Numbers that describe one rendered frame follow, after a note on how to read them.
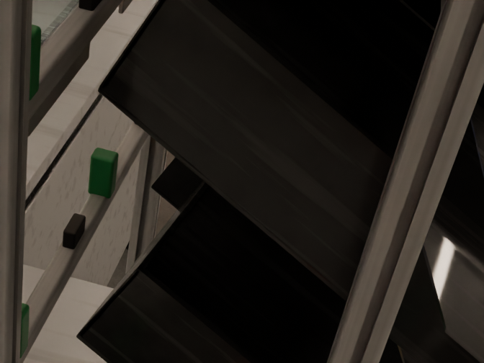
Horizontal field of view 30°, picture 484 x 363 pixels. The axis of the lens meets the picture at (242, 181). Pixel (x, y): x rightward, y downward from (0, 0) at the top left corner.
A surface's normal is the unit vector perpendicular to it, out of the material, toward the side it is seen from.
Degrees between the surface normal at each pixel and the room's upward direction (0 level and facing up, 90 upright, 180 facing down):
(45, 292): 0
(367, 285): 90
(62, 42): 0
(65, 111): 0
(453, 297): 25
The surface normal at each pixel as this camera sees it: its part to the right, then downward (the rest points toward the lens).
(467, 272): 0.54, -0.58
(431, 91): -0.19, 0.55
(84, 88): 0.17, -0.80
